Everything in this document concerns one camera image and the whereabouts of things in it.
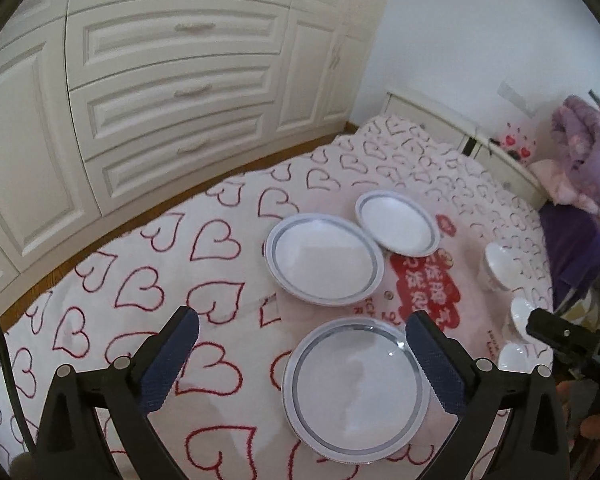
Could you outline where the black cable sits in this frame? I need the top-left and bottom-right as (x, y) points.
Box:
(0, 288), (37, 456)

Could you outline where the person's right hand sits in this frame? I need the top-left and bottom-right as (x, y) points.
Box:
(556, 382), (600, 470)

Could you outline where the blue-rimmed white plate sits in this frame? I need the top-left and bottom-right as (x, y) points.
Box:
(282, 316), (431, 465)
(264, 214), (385, 308)

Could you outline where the white panelled wardrobe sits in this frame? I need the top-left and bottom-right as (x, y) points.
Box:
(0, 0), (387, 310)

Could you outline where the white heart-pattern blanket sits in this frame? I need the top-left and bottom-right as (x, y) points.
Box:
(6, 115), (553, 479)

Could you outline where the pink round printed mat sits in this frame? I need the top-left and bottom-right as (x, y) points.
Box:
(258, 186), (537, 411)

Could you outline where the dark purple pillow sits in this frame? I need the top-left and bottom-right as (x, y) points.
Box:
(539, 202), (600, 310)

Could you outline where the large white bowl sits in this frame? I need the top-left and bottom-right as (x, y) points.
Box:
(498, 342), (532, 373)

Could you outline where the purple folded quilt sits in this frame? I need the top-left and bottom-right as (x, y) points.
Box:
(529, 96), (600, 225)

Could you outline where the white bed headboard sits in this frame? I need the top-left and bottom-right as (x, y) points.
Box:
(382, 89), (547, 209)

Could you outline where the small blue-rimmed plate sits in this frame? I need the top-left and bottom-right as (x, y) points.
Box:
(354, 190), (441, 258)

